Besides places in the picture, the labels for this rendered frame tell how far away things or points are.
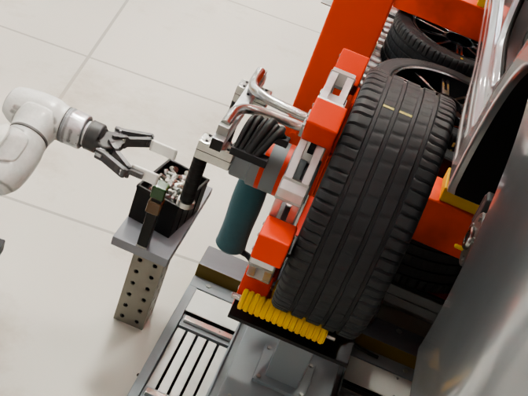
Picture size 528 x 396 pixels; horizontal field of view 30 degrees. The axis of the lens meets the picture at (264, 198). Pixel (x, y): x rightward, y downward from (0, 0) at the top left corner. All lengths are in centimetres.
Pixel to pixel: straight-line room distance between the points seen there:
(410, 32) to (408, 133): 245
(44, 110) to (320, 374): 114
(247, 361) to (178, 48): 237
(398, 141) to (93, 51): 262
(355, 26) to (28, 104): 97
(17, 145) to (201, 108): 218
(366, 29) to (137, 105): 169
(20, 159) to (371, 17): 108
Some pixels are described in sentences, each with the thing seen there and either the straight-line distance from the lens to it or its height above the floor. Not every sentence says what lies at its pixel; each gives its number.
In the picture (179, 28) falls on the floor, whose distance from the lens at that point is 511.
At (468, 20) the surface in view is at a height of 60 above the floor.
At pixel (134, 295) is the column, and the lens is 311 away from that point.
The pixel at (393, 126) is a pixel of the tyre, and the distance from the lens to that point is 226.
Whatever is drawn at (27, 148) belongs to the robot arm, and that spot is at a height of 82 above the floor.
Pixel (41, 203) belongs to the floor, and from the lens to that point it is 358.
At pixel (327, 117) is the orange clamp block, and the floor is 114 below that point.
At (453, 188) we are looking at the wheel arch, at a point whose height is 76.
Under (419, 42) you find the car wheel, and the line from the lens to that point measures 465.
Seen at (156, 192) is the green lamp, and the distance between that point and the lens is 264.
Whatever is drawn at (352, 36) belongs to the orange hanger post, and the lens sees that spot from 286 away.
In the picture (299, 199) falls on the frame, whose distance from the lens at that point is 223.
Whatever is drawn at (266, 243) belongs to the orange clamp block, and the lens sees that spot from 220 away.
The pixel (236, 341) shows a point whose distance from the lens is 304.
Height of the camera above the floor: 211
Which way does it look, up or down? 32 degrees down
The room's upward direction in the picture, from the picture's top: 21 degrees clockwise
